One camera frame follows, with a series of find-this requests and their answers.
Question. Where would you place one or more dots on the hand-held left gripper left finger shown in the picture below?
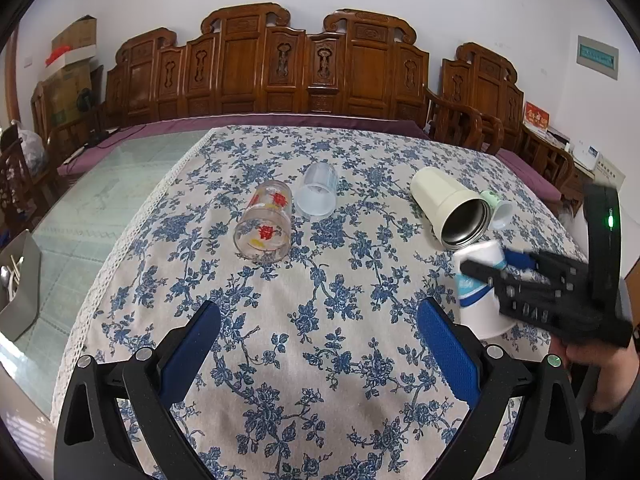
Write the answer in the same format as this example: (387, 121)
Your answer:
(192, 345)

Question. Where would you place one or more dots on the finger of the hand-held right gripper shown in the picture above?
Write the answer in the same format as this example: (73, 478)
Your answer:
(480, 271)
(520, 259)

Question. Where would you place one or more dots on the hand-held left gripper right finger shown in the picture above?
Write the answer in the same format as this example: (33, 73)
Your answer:
(447, 355)

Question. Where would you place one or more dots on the white blue paper cup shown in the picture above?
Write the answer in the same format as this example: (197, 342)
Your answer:
(482, 305)

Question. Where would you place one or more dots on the person's right forearm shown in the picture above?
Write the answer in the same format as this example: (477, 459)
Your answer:
(627, 395)

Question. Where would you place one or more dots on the small green white cup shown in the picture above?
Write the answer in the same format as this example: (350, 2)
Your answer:
(500, 210)

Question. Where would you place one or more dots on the cream steel cup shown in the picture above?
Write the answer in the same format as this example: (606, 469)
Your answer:
(450, 205)

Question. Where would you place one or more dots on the glass cup with red print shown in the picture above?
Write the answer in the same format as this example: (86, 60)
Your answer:
(265, 220)

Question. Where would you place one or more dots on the clear plastic cup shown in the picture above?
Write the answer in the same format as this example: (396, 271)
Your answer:
(317, 187)

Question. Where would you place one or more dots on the person's right hand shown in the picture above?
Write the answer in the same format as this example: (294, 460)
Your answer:
(595, 370)

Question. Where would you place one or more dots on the low wooden armchair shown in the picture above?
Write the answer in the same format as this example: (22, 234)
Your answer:
(545, 152)

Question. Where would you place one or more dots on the white printed box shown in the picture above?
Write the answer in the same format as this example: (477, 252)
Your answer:
(609, 174)

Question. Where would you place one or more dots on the blue floral tablecloth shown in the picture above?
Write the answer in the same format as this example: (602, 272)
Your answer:
(320, 340)

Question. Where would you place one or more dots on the red box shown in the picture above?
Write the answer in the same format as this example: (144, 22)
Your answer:
(536, 114)

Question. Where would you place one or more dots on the carved wooden armchair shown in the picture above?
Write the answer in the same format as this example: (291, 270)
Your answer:
(480, 95)

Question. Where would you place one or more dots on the grey tray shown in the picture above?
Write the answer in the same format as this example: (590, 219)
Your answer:
(25, 290)

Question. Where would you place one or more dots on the purple cloth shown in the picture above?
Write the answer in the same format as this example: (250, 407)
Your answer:
(165, 127)

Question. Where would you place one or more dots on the dark wooden chair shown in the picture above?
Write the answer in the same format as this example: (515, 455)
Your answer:
(15, 180)

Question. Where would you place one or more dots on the wooden chair beside boxes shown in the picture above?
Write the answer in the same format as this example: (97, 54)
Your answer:
(65, 130)

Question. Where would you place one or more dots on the white plastic bag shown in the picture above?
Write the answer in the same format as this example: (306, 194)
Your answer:
(31, 147)

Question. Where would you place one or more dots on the small black fan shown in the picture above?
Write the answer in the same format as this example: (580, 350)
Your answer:
(86, 100)

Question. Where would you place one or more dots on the long carved wooden bench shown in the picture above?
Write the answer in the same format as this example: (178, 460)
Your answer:
(250, 75)

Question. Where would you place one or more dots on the large cardboard box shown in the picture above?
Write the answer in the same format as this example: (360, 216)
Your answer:
(62, 95)

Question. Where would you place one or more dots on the cardboard box with white flap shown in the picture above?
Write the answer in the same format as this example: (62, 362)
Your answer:
(75, 40)

